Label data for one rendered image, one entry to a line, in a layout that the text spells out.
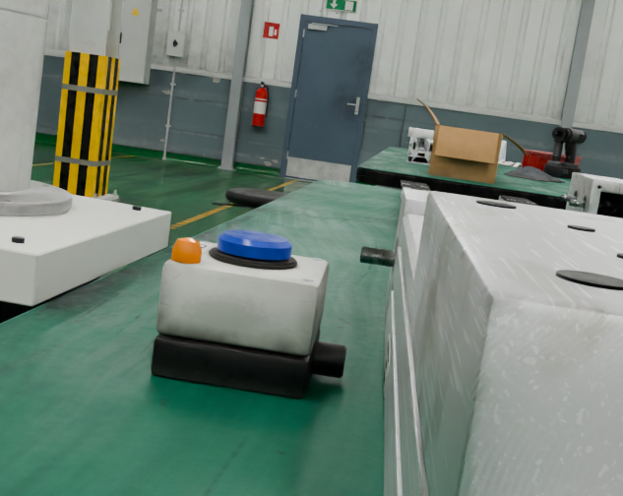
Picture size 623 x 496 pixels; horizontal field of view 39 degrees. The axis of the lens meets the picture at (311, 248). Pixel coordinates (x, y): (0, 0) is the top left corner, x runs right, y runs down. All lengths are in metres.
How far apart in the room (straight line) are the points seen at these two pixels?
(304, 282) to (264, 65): 11.33
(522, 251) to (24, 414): 0.28
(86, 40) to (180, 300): 6.49
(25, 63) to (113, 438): 0.41
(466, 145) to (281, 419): 2.29
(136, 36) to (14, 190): 11.22
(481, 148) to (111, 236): 2.07
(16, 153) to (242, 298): 0.34
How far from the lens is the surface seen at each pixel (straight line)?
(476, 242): 0.16
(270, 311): 0.44
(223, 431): 0.40
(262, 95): 11.56
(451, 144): 2.68
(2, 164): 0.73
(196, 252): 0.45
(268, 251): 0.46
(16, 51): 0.72
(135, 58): 11.93
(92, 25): 6.91
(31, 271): 0.57
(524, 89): 11.57
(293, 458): 0.38
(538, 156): 4.12
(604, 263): 0.16
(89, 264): 0.65
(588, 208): 1.56
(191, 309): 0.45
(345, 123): 11.54
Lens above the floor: 0.92
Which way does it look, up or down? 9 degrees down
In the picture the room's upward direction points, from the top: 8 degrees clockwise
